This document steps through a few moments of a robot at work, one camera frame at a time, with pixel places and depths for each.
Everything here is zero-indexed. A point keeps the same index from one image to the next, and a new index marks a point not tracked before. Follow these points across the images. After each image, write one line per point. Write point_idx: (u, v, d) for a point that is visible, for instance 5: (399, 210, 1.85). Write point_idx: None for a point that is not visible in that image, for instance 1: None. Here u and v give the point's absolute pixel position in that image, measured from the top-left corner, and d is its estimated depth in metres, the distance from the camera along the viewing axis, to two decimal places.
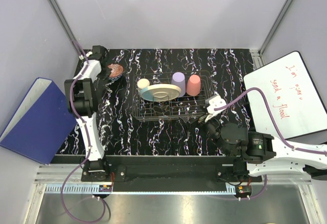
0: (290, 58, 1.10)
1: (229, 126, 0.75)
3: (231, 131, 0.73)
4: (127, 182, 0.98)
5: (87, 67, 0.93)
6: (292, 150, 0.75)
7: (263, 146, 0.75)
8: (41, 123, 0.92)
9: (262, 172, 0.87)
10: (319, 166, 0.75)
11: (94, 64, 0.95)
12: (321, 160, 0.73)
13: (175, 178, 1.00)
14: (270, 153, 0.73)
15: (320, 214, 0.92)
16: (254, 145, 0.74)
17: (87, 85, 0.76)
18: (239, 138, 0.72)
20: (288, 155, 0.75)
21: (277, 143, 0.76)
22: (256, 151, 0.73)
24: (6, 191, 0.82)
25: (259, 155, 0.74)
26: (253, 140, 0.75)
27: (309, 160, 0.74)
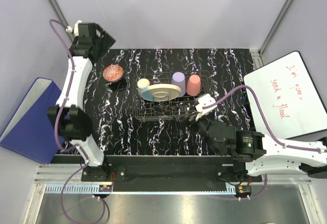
0: (290, 58, 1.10)
1: (217, 124, 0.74)
3: (218, 130, 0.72)
4: (127, 182, 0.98)
5: (73, 74, 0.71)
6: (282, 148, 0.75)
7: (253, 145, 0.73)
8: (42, 123, 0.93)
9: (261, 172, 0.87)
10: (312, 164, 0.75)
11: (83, 67, 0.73)
12: (314, 158, 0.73)
13: (174, 178, 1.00)
14: (260, 152, 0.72)
15: (320, 214, 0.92)
16: (243, 144, 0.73)
17: (73, 117, 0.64)
18: (227, 137, 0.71)
20: (279, 153, 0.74)
21: (267, 140, 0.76)
22: (246, 149, 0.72)
24: (6, 191, 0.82)
25: (248, 153, 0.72)
26: (242, 138, 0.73)
27: (302, 158, 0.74)
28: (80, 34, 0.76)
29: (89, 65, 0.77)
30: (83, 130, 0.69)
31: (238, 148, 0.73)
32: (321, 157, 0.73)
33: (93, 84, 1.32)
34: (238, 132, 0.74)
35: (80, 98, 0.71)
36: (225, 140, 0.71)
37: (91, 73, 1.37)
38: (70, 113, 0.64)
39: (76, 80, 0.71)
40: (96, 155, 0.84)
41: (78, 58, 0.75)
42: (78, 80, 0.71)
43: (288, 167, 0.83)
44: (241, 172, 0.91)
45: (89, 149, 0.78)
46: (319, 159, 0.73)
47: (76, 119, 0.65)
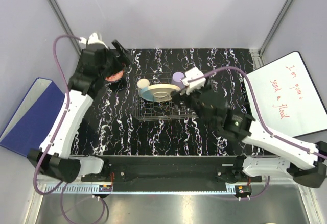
0: (290, 58, 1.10)
1: (210, 94, 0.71)
3: (209, 98, 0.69)
4: (127, 182, 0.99)
5: (66, 113, 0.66)
6: (270, 137, 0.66)
7: (241, 125, 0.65)
8: (43, 125, 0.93)
9: (256, 171, 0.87)
10: (298, 163, 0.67)
11: (78, 106, 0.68)
12: (301, 156, 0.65)
13: (174, 177, 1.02)
14: (243, 133, 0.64)
15: (320, 214, 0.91)
16: (231, 121, 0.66)
17: (54, 168, 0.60)
18: (214, 104, 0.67)
20: (264, 140, 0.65)
21: (256, 124, 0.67)
22: (231, 126, 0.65)
24: (6, 191, 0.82)
25: (233, 131, 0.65)
26: (232, 115, 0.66)
27: (287, 154, 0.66)
28: (86, 62, 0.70)
29: (87, 102, 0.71)
30: (66, 177, 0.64)
31: (225, 122, 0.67)
32: (308, 158, 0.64)
33: None
34: (230, 109, 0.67)
35: (68, 142, 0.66)
36: (211, 107, 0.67)
37: None
38: (51, 163, 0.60)
39: (67, 122, 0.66)
40: (92, 168, 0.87)
41: (76, 94, 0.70)
42: (69, 122, 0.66)
43: (278, 168, 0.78)
44: (240, 170, 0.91)
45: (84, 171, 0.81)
46: (306, 160, 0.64)
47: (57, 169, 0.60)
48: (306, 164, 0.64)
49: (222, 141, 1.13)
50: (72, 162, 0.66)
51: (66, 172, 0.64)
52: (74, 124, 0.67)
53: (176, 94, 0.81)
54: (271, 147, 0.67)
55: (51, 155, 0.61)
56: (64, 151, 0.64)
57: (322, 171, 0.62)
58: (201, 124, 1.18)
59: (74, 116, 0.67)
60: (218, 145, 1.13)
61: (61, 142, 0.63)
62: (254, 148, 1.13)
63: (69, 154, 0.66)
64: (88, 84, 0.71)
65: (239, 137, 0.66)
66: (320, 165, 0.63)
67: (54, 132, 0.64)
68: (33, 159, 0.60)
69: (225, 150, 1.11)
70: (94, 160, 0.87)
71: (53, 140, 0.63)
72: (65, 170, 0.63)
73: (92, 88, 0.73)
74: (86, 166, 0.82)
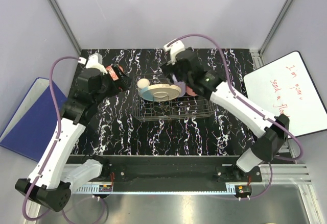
0: (290, 58, 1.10)
1: (187, 52, 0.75)
3: (185, 55, 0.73)
4: (127, 182, 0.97)
5: (56, 144, 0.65)
6: (233, 97, 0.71)
7: (210, 82, 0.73)
8: (42, 124, 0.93)
9: (247, 165, 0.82)
10: (255, 129, 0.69)
11: (68, 134, 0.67)
12: (256, 120, 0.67)
13: (175, 178, 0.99)
14: (210, 88, 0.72)
15: (320, 214, 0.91)
16: (203, 77, 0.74)
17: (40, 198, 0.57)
18: (186, 57, 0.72)
20: (227, 99, 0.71)
21: (225, 85, 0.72)
22: (201, 81, 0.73)
24: (6, 191, 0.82)
25: (202, 85, 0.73)
26: (206, 74, 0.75)
27: (244, 115, 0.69)
28: (80, 88, 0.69)
29: (79, 129, 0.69)
30: (55, 206, 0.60)
31: (195, 77, 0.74)
32: (261, 123, 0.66)
33: None
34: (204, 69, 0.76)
35: (58, 171, 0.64)
36: (183, 59, 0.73)
37: None
38: (38, 194, 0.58)
39: (57, 152, 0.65)
40: (89, 177, 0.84)
41: (67, 122, 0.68)
42: (59, 152, 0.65)
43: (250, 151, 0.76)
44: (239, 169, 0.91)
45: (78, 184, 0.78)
46: (258, 124, 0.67)
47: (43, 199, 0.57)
48: (258, 127, 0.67)
49: (222, 141, 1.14)
50: (62, 192, 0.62)
51: (54, 202, 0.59)
52: (64, 153, 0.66)
53: (163, 65, 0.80)
54: (232, 107, 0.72)
55: (38, 187, 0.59)
56: (53, 182, 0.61)
57: (271, 137, 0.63)
58: (201, 124, 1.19)
59: (65, 146, 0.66)
60: (218, 145, 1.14)
61: (49, 172, 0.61)
62: None
63: (58, 185, 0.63)
64: (80, 112, 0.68)
65: (207, 92, 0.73)
66: (270, 131, 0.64)
67: (43, 163, 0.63)
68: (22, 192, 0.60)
69: (225, 150, 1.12)
70: (91, 169, 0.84)
71: (41, 171, 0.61)
72: (51, 200, 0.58)
73: (84, 115, 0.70)
74: (81, 179, 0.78)
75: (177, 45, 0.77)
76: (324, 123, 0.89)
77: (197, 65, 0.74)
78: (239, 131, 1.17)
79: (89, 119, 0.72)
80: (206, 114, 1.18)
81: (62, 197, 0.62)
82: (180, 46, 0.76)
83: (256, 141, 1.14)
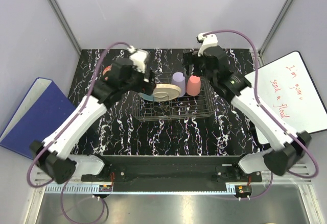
0: (290, 58, 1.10)
1: (215, 47, 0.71)
3: (213, 50, 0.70)
4: (127, 182, 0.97)
5: (77, 116, 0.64)
6: (256, 105, 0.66)
7: (235, 86, 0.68)
8: (42, 124, 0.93)
9: (248, 166, 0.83)
10: (273, 142, 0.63)
11: (91, 112, 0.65)
12: (276, 133, 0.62)
13: (175, 177, 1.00)
14: (234, 92, 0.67)
15: (320, 214, 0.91)
16: (228, 79, 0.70)
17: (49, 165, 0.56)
18: (215, 55, 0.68)
20: (249, 105, 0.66)
21: (250, 92, 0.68)
22: (226, 83, 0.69)
24: (6, 191, 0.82)
25: (226, 87, 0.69)
26: (231, 75, 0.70)
27: (265, 126, 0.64)
28: (112, 74, 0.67)
29: (100, 110, 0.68)
30: (57, 177, 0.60)
31: (221, 77, 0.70)
32: (282, 137, 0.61)
33: None
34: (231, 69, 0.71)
35: (70, 143, 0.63)
36: (211, 56, 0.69)
37: (91, 73, 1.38)
38: (47, 159, 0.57)
39: (76, 125, 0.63)
40: (91, 170, 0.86)
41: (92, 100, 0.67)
42: (78, 126, 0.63)
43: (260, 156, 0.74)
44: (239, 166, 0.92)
45: (79, 171, 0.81)
46: (279, 138, 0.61)
47: (52, 167, 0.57)
48: (277, 141, 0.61)
49: (222, 141, 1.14)
50: (68, 166, 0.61)
51: (59, 173, 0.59)
52: (81, 128, 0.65)
53: (187, 53, 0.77)
54: (254, 116, 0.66)
55: (49, 152, 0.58)
56: (64, 152, 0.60)
57: (288, 152, 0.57)
58: (201, 124, 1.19)
59: (85, 122, 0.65)
60: (218, 145, 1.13)
61: (64, 141, 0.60)
62: (254, 148, 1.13)
63: (66, 157, 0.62)
64: (106, 94, 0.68)
65: (230, 95, 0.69)
66: (289, 146, 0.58)
67: (60, 129, 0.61)
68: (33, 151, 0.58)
69: (225, 150, 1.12)
70: (95, 163, 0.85)
71: (56, 137, 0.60)
72: (57, 172, 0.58)
73: (108, 99, 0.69)
74: (82, 168, 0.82)
75: (210, 39, 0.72)
76: (324, 123, 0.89)
77: (225, 65, 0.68)
78: (239, 131, 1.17)
79: (112, 103, 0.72)
80: (206, 114, 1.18)
81: (66, 172, 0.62)
82: (214, 40, 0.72)
83: (256, 141, 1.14)
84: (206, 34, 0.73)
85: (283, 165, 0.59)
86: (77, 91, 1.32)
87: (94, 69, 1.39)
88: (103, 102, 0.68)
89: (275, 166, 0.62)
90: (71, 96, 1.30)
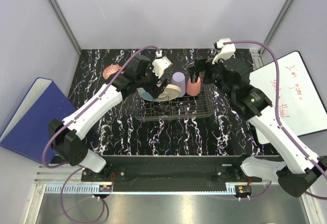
0: (290, 58, 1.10)
1: (235, 61, 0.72)
3: (233, 64, 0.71)
4: (127, 182, 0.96)
5: (97, 100, 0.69)
6: (277, 127, 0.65)
7: (255, 104, 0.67)
8: (42, 124, 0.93)
9: (251, 168, 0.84)
10: (292, 165, 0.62)
11: (109, 98, 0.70)
12: (297, 158, 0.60)
13: (175, 177, 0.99)
14: (253, 110, 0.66)
15: (320, 214, 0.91)
16: (247, 96, 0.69)
17: (67, 142, 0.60)
18: (236, 71, 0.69)
20: (270, 127, 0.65)
21: (270, 110, 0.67)
22: (245, 100, 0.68)
24: (6, 191, 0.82)
25: (244, 104, 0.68)
26: (251, 92, 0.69)
27: (285, 149, 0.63)
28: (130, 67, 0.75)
29: (117, 99, 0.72)
30: (71, 157, 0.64)
31: (240, 94, 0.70)
32: (303, 163, 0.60)
33: (93, 84, 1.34)
34: (251, 85, 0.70)
35: (88, 125, 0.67)
36: (232, 72, 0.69)
37: (91, 73, 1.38)
38: (66, 138, 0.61)
39: (95, 108, 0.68)
40: (95, 165, 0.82)
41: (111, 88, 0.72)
42: (96, 109, 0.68)
43: (270, 169, 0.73)
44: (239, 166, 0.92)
45: (85, 164, 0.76)
46: (300, 163, 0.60)
47: (69, 144, 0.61)
48: (297, 166, 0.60)
49: (222, 141, 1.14)
50: (82, 148, 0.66)
51: (73, 153, 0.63)
52: (98, 112, 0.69)
53: (201, 61, 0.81)
54: (273, 138, 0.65)
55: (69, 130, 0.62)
56: (81, 132, 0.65)
57: (309, 179, 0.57)
58: (201, 124, 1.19)
59: (102, 106, 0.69)
60: (218, 145, 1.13)
61: (83, 122, 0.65)
62: (254, 148, 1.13)
63: (83, 138, 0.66)
64: (123, 84, 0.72)
65: (249, 113, 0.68)
66: (310, 173, 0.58)
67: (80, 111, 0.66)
68: (53, 128, 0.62)
69: (225, 150, 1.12)
70: (98, 159, 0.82)
71: (76, 117, 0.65)
72: (72, 150, 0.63)
73: (125, 89, 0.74)
74: (88, 160, 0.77)
75: (228, 48, 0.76)
76: (324, 123, 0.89)
77: (246, 81, 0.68)
78: (239, 131, 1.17)
79: (127, 94, 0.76)
80: (206, 114, 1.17)
81: (79, 153, 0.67)
82: (231, 49, 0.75)
83: (256, 141, 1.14)
84: (226, 43, 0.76)
85: (301, 190, 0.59)
86: (77, 91, 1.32)
87: (94, 69, 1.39)
88: (121, 91, 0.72)
89: (292, 189, 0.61)
90: (71, 96, 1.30)
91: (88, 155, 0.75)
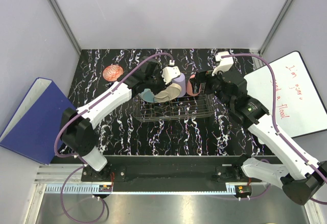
0: (290, 58, 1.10)
1: (233, 73, 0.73)
3: (231, 76, 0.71)
4: (127, 182, 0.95)
5: (110, 95, 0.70)
6: (275, 133, 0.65)
7: (252, 113, 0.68)
8: (43, 123, 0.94)
9: (252, 169, 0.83)
10: (292, 171, 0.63)
11: (121, 94, 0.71)
12: (296, 164, 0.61)
13: (175, 177, 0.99)
14: (251, 119, 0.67)
15: (321, 214, 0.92)
16: (244, 106, 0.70)
17: (79, 130, 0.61)
18: (234, 82, 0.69)
20: (268, 134, 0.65)
21: (267, 118, 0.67)
22: (243, 109, 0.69)
24: (6, 191, 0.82)
25: (242, 114, 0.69)
26: (248, 102, 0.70)
27: (284, 155, 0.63)
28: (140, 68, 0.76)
29: (127, 96, 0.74)
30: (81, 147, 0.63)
31: (238, 103, 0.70)
32: (303, 168, 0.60)
33: (93, 84, 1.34)
34: (249, 95, 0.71)
35: (100, 117, 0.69)
36: (230, 83, 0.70)
37: (91, 73, 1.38)
38: (80, 125, 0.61)
39: (107, 101, 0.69)
40: (96, 163, 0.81)
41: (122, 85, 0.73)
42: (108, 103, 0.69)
43: (273, 174, 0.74)
44: (239, 166, 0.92)
45: (87, 158, 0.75)
46: (299, 168, 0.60)
47: (82, 132, 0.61)
48: (298, 171, 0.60)
49: (222, 141, 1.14)
50: (91, 138, 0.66)
51: (84, 143, 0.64)
52: (109, 106, 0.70)
53: (201, 73, 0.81)
54: (273, 145, 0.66)
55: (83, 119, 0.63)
56: (93, 122, 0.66)
57: (310, 184, 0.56)
58: (201, 124, 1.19)
59: (113, 102, 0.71)
60: (218, 145, 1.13)
61: (95, 112, 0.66)
62: (254, 148, 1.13)
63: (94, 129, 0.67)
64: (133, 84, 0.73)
65: (247, 122, 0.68)
66: (311, 178, 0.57)
67: (93, 103, 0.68)
68: (66, 117, 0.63)
69: (225, 150, 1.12)
70: (100, 157, 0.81)
71: (91, 106, 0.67)
72: (83, 140, 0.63)
73: (135, 88, 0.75)
74: (89, 158, 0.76)
75: (227, 60, 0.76)
76: (325, 123, 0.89)
77: (243, 91, 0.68)
78: (239, 131, 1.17)
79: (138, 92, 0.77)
80: (206, 114, 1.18)
81: (89, 145, 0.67)
82: (229, 61, 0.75)
83: (256, 141, 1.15)
84: (223, 55, 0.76)
85: (304, 195, 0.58)
86: (77, 91, 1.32)
87: (94, 69, 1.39)
88: (131, 89, 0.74)
89: (296, 195, 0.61)
90: (71, 96, 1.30)
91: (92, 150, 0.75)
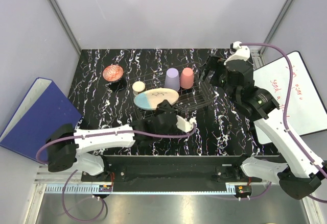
0: (290, 58, 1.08)
1: (239, 62, 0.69)
3: (236, 65, 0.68)
4: (127, 182, 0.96)
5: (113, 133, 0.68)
6: (283, 130, 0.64)
7: (262, 106, 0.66)
8: (43, 123, 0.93)
9: (252, 168, 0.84)
10: (294, 168, 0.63)
11: (122, 140, 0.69)
12: (302, 163, 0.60)
13: (175, 177, 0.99)
14: (261, 113, 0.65)
15: (321, 215, 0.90)
16: (254, 98, 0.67)
17: (63, 152, 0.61)
18: (239, 71, 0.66)
20: (277, 130, 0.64)
21: (277, 114, 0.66)
22: (253, 101, 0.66)
24: (6, 191, 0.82)
25: (251, 105, 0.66)
26: (257, 94, 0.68)
27: (290, 154, 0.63)
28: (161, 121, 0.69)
29: (127, 144, 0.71)
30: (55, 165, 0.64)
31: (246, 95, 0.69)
32: (308, 168, 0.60)
33: (93, 84, 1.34)
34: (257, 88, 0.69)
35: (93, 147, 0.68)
36: (235, 72, 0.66)
37: (91, 73, 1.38)
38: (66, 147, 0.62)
39: (107, 140, 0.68)
40: (92, 169, 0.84)
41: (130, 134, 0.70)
42: (107, 141, 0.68)
43: (271, 171, 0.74)
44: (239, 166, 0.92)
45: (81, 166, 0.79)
46: (304, 168, 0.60)
47: (64, 154, 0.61)
48: (302, 171, 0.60)
49: (222, 141, 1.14)
50: (69, 162, 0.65)
51: (59, 163, 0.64)
52: (107, 144, 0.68)
53: (213, 57, 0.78)
54: (278, 141, 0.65)
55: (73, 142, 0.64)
56: (80, 150, 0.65)
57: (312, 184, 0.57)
58: (201, 124, 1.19)
59: (114, 142, 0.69)
60: (218, 145, 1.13)
61: (88, 144, 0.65)
62: (254, 148, 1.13)
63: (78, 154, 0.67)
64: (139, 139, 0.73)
65: (255, 115, 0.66)
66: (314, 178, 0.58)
67: (94, 132, 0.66)
68: (63, 131, 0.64)
69: (225, 150, 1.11)
70: (95, 165, 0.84)
71: (87, 135, 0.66)
72: (58, 162, 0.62)
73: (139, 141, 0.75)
74: (83, 166, 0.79)
75: (244, 52, 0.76)
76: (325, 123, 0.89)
77: (250, 81, 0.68)
78: (239, 131, 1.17)
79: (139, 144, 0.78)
80: (203, 102, 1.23)
81: (64, 165, 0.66)
82: (245, 54, 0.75)
83: (256, 141, 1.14)
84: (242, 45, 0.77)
85: (302, 192, 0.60)
86: (77, 91, 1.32)
87: (94, 69, 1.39)
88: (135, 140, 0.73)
89: (293, 191, 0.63)
90: (71, 96, 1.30)
91: (81, 160, 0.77)
